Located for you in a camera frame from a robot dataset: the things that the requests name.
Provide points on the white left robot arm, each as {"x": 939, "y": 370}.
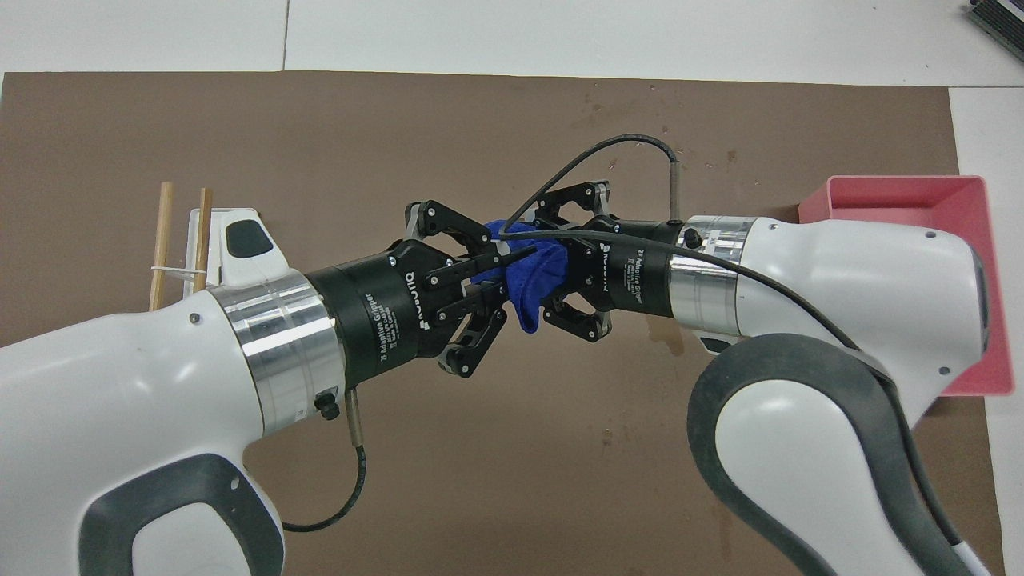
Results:
{"x": 120, "y": 384}

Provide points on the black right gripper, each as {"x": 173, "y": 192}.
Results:
{"x": 640, "y": 280}

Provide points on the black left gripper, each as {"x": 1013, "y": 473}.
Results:
{"x": 376, "y": 312}

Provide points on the white towel rack base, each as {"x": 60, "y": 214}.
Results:
{"x": 193, "y": 228}

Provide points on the brown table mat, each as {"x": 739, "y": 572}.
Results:
{"x": 480, "y": 480}

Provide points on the blue towel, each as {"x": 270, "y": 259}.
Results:
{"x": 532, "y": 276}

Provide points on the pink plastic bin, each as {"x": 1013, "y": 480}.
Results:
{"x": 904, "y": 196}

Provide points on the wooden rack rod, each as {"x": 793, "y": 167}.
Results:
{"x": 204, "y": 224}
{"x": 163, "y": 232}

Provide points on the dark ribbed box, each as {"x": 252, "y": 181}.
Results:
{"x": 1000, "y": 16}

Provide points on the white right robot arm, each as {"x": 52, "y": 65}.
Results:
{"x": 840, "y": 280}

